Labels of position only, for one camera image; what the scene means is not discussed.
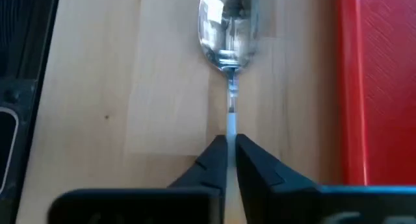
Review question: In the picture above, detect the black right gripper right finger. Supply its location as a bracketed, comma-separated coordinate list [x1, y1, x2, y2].
[235, 134, 416, 224]

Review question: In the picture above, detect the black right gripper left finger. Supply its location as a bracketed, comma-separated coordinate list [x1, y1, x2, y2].
[47, 135, 228, 224]

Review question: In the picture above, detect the silver metal spoon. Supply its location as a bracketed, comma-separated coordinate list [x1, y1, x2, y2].
[197, 0, 261, 224]

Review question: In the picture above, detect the red plastic tray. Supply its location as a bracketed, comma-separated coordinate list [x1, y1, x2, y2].
[336, 0, 416, 187]

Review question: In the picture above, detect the black table-level camera box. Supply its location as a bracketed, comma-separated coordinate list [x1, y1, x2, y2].
[0, 77, 38, 224]

